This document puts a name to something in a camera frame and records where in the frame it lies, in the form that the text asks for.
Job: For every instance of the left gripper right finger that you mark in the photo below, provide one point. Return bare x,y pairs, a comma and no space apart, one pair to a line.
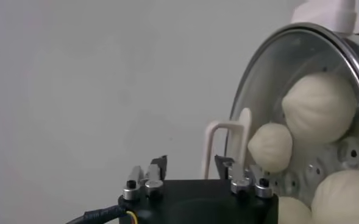
240,179

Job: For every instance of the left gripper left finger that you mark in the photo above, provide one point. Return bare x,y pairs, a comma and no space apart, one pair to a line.
148,179

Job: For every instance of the glass pot lid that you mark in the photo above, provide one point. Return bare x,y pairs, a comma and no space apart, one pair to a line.
246,128

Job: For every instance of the white steamed baozi bun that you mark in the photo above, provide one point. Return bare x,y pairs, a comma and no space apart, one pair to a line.
346,198
293,213
270,147
319,108

